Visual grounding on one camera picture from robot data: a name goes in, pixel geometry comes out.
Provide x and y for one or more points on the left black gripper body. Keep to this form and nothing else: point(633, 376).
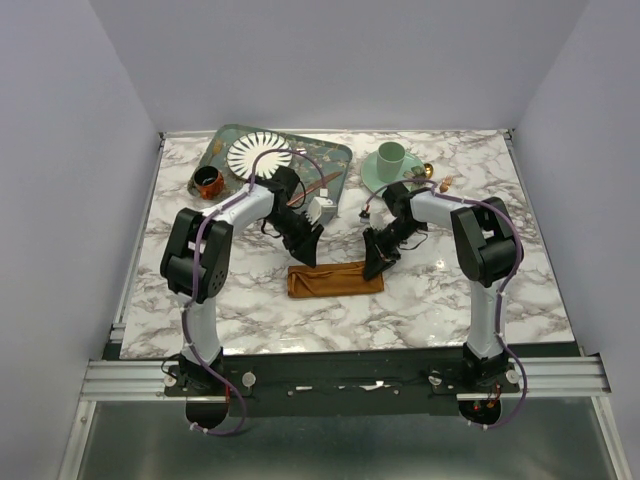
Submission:
point(293, 227)

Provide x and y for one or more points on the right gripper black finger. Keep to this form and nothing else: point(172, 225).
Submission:
point(391, 255)
point(375, 259)

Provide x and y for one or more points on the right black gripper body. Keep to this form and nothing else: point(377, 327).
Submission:
point(395, 233)

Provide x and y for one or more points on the orange-brown cloth napkin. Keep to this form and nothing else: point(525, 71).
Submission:
point(331, 280)

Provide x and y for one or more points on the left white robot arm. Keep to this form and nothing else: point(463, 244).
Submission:
point(196, 259)

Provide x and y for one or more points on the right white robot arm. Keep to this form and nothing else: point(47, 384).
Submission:
point(488, 249)

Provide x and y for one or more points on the teal floral serving tray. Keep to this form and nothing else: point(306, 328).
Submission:
point(323, 158)

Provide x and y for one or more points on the copper table knife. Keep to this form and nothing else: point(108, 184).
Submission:
point(299, 199)

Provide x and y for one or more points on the mint green saucer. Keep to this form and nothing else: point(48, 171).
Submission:
point(370, 179)

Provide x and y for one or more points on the gold spoon with flower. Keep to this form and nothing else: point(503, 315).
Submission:
point(423, 171)

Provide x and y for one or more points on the copper fork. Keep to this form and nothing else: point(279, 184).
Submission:
point(446, 183)

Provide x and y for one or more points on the mint green cup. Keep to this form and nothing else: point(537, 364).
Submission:
point(390, 157)

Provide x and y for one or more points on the white black striped plate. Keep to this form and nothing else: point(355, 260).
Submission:
point(243, 152)

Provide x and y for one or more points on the copper black mug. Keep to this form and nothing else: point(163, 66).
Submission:
point(206, 183)

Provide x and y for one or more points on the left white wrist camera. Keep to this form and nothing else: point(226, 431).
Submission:
point(321, 211)

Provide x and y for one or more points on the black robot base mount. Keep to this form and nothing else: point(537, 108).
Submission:
point(437, 381)

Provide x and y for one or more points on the aluminium frame rail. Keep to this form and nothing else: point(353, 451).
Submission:
point(554, 377)

